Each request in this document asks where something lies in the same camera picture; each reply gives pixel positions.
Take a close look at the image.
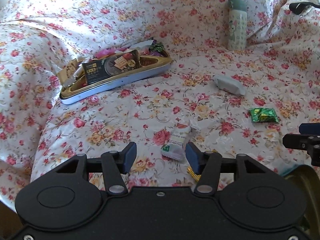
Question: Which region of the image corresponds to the gold striped candy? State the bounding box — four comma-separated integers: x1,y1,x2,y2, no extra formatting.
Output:
187,166,201,182

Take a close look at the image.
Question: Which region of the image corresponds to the gold tin lid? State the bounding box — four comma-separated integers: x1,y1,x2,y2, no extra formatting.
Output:
283,164,320,235

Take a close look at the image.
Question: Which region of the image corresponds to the white green candy packet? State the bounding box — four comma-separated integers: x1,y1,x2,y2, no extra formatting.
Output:
161,120,200,161

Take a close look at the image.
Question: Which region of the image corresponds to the green foil candy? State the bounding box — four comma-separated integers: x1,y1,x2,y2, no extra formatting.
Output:
149,40,164,54
249,107,279,123

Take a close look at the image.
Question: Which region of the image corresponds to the grey silver snack packet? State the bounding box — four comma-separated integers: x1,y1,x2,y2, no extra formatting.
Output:
213,75,246,96

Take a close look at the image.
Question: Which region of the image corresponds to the black cracker packet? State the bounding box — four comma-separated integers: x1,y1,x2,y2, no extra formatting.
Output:
82,50,141,85

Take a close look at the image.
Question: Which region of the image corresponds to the brown paper snack packet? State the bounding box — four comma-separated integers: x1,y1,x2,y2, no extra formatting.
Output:
57,59,79,88

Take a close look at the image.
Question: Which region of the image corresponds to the floral bed cover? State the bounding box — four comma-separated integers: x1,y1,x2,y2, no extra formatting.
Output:
1,0,319,208

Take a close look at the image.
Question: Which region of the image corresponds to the gold blue snack tin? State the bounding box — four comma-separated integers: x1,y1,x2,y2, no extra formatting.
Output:
60,47,172,105

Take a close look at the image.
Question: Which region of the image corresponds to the pink wrapper in tin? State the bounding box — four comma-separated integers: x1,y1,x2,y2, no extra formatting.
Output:
95,48,117,59

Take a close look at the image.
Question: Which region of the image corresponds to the purple foil candy in tin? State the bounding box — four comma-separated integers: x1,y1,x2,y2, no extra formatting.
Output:
150,51,163,57

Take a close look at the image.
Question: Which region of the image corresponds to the green foil candy in tin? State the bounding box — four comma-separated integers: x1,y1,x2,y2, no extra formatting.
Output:
149,40,164,54

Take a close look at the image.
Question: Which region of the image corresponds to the green white thermos bottle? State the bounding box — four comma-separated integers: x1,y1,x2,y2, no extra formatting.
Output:
228,0,247,50

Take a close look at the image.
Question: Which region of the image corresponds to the black strap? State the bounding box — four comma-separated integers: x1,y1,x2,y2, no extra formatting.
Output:
288,2,320,15

